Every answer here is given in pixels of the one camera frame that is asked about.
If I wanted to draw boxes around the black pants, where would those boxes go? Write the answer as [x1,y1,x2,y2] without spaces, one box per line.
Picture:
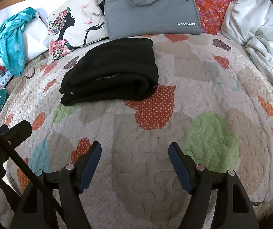
[59,38,159,106]

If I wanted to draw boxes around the white gloved left hand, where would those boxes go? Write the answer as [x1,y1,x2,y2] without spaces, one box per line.
[0,188,14,228]

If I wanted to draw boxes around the teal star towel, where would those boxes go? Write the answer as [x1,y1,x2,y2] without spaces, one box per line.
[0,7,36,76]

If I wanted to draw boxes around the white pillow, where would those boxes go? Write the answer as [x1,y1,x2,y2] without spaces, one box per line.
[0,0,67,66]

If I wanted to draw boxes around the silhouette print cushion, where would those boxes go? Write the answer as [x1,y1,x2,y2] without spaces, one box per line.
[47,0,108,63]

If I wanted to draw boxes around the white crumpled blanket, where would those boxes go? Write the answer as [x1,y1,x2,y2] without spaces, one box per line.
[219,0,273,84]

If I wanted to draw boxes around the grey laptop bag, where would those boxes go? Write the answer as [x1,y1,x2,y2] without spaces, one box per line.
[103,0,202,40]

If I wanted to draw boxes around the red floral pillow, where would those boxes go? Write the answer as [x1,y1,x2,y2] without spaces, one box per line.
[195,0,233,35]

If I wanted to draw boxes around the black cable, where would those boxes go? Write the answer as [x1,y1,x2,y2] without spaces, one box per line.
[0,121,66,220]

